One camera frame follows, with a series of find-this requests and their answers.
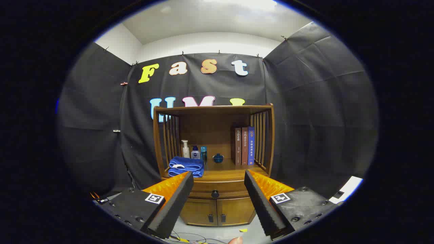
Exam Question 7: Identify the wooden drawer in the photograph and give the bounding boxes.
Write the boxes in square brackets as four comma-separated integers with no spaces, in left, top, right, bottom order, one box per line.
[161,177,268,200]

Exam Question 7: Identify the dark brown book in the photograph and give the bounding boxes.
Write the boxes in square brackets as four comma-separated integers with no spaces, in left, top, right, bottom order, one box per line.
[232,127,242,166]

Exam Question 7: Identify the wooden cabinet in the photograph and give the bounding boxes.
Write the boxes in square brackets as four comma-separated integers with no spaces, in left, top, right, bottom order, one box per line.
[153,103,275,227]

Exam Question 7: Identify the reddish brown book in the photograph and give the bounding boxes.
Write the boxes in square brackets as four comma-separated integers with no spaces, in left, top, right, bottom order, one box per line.
[241,127,249,166]

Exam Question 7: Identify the blue book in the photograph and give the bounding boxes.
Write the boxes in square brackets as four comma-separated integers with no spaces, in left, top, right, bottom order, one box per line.
[248,126,255,165]

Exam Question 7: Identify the white panel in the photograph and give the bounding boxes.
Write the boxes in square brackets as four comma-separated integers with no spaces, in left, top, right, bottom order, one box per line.
[328,176,364,205]

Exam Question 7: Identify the thin dark floor cable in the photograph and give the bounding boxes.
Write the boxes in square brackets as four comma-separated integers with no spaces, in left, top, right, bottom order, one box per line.
[169,230,217,244]

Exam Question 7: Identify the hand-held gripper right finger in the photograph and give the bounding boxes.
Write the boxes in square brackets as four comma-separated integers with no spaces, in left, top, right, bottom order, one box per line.
[244,169,339,241]

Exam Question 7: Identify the black electronic box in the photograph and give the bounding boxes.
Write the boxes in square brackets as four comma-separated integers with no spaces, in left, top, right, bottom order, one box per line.
[91,192,111,205]

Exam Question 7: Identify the blue folded towel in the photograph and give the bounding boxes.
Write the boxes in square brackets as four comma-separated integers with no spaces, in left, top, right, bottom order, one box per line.
[168,156,204,178]

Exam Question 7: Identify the wooden cabinet door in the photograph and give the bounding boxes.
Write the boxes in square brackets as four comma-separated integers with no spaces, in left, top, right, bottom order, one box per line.
[216,198,256,226]
[180,198,217,227]

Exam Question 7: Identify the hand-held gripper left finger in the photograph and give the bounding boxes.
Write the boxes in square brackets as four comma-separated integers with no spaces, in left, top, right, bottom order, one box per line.
[96,171,194,239]

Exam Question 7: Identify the wooden countertop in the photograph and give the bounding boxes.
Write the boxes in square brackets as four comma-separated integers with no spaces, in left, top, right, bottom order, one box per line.
[162,157,270,182]

